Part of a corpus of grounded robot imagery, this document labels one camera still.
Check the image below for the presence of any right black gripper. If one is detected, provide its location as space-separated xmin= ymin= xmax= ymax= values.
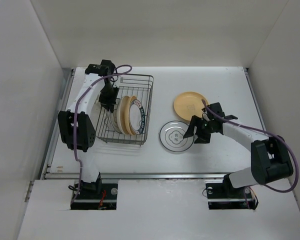
xmin=182 ymin=114 xmax=215 ymax=144

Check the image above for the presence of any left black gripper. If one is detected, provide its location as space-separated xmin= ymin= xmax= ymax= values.
xmin=98 ymin=83 xmax=120 ymax=113

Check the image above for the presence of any cream white plate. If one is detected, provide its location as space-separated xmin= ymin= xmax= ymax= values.
xmin=116 ymin=95 xmax=129 ymax=135

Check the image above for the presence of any white plate green outline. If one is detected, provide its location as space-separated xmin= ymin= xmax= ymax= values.
xmin=159 ymin=120 xmax=195 ymax=153

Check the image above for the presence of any yellow bear plate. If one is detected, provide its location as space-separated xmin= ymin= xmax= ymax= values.
xmin=173 ymin=91 xmax=209 ymax=122

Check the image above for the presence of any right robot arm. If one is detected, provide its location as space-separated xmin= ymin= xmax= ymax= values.
xmin=183 ymin=102 xmax=299 ymax=197

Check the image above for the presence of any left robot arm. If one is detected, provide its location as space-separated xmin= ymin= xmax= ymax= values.
xmin=57 ymin=59 xmax=119 ymax=199

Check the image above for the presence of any yellow plate in rack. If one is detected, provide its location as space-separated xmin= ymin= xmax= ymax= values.
xmin=124 ymin=95 xmax=137 ymax=136

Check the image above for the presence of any white plate dark green band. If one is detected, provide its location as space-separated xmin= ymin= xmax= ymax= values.
xmin=129 ymin=99 xmax=146 ymax=135

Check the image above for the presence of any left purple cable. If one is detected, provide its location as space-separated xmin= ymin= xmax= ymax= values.
xmin=73 ymin=64 xmax=133 ymax=208

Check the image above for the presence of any purple cable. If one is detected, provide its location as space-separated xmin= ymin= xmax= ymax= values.
xmin=201 ymin=98 xmax=300 ymax=210
xmin=73 ymin=64 xmax=133 ymax=208

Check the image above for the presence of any grey wire dish rack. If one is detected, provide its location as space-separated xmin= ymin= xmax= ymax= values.
xmin=96 ymin=74 xmax=154 ymax=146

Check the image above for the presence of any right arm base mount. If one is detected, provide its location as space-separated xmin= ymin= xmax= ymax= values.
xmin=202 ymin=182 xmax=259 ymax=210

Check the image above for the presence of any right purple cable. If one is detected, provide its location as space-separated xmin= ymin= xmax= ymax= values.
xmin=201 ymin=98 xmax=300 ymax=210

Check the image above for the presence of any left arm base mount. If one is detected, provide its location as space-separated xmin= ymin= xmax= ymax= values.
xmin=68 ymin=179 xmax=118 ymax=211

